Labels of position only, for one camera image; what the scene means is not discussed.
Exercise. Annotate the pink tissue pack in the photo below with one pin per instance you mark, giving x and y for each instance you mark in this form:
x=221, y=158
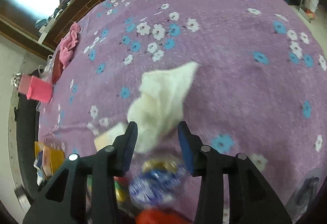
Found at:
x=46, y=162

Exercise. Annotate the pink crumpled cloth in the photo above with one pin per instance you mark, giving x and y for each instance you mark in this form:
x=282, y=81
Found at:
x=68, y=44

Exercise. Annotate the blue white patterned pouch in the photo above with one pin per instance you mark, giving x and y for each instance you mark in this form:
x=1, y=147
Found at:
x=159, y=183

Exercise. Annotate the cream white cloth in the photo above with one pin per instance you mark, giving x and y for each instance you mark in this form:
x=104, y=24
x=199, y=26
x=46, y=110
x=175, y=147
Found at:
x=159, y=108

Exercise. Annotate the purple floral tablecloth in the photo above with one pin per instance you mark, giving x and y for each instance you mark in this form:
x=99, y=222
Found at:
x=260, y=88

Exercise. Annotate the glass bottle with lid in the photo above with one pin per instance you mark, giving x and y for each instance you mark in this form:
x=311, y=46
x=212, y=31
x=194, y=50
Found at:
x=21, y=82

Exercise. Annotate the red soft object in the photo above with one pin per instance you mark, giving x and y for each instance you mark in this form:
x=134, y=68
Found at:
x=158, y=216

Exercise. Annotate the black sofa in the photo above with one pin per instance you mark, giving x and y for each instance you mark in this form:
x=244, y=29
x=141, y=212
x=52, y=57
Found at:
x=27, y=128

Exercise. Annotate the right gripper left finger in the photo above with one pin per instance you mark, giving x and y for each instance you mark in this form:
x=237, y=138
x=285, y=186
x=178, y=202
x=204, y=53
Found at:
x=63, y=199

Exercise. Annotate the green yellow sponge pack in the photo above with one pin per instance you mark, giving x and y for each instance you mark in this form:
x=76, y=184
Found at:
x=121, y=189

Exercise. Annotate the dark red packet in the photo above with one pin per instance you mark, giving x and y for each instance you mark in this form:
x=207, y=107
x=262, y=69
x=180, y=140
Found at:
x=57, y=68

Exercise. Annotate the yellow cardboard box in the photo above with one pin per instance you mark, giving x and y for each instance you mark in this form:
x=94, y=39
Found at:
x=57, y=157

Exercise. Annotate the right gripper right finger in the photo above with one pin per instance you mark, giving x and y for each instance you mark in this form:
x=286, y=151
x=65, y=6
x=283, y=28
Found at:
x=252, y=199

